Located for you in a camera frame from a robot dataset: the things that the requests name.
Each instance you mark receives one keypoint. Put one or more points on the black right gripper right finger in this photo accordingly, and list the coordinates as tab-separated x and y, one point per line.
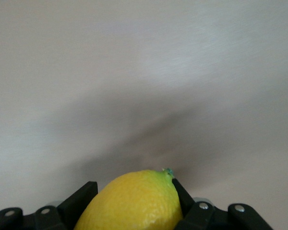
196	215

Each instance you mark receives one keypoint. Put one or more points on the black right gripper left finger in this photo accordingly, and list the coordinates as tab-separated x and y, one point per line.
69	210

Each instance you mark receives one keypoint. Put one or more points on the yellow lemon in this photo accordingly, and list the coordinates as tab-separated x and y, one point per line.
134	203

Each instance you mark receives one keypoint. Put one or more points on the table cover sheet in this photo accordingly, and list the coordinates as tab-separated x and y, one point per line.
86	72

